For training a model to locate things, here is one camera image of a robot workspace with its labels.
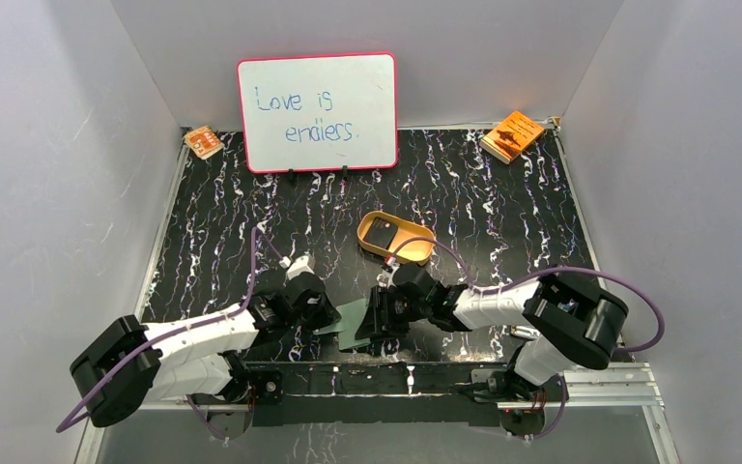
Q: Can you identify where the card inside tray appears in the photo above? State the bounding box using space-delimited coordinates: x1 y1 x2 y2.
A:
363 217 398 250

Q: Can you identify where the small orange card box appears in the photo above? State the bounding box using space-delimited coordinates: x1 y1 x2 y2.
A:
184 126 224 160

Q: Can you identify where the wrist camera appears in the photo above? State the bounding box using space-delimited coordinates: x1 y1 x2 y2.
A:
279 254 315 280
377 256 400 288

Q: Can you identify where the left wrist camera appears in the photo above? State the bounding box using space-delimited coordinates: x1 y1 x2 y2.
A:
279 254 315 280

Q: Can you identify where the mint green card holder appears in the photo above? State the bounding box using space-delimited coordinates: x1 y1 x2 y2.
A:
313 299 372 352

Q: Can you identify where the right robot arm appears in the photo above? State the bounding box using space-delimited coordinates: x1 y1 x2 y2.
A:
355 264 629 400

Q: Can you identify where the marker pen box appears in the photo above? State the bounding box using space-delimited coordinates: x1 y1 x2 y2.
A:
509 326 541 340

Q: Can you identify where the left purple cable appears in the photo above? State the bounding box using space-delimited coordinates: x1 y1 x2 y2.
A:
55 225 292 443

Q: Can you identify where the pink framed whiteboard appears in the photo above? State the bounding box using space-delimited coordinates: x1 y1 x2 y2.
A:
237 52 399 174

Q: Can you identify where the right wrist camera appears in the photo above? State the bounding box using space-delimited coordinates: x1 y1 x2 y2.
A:
377 256 400 288

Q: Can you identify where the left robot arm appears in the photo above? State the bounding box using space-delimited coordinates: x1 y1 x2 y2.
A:
58 273 341 431

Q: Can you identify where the aluminium frame rail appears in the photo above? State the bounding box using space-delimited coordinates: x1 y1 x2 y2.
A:
89 365 664 413

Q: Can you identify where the orange book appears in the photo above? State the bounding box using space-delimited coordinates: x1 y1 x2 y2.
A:
479 111 545 164

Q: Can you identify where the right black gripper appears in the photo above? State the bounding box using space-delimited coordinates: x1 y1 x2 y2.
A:
355 285 431 341

